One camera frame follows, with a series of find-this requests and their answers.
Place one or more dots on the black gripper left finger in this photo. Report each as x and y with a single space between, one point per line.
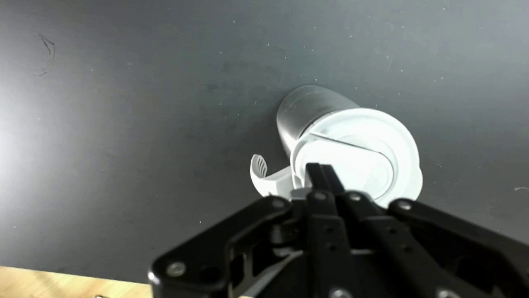
265 242

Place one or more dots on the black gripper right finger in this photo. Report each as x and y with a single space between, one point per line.
419 249

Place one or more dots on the stainless steel flask with lid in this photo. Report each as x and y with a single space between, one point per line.
353 150

